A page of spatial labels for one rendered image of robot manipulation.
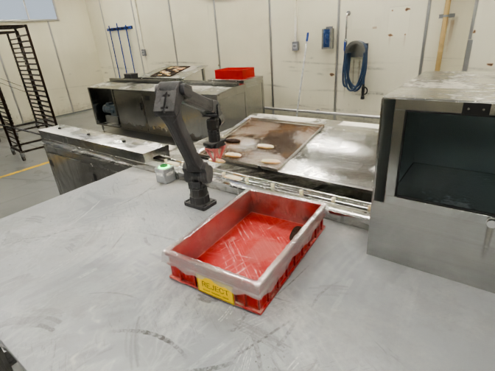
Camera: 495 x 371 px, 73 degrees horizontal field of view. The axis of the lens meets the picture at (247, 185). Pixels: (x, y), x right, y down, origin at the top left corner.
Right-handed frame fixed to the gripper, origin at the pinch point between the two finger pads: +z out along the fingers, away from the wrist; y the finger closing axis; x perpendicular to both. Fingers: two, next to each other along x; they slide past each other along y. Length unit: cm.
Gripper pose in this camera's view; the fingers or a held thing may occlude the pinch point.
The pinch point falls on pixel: (216, 159)
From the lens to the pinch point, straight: 162.2
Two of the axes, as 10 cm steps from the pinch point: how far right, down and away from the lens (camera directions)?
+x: 8.1, 2.0, -5.6
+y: -5.9, 3.7, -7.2
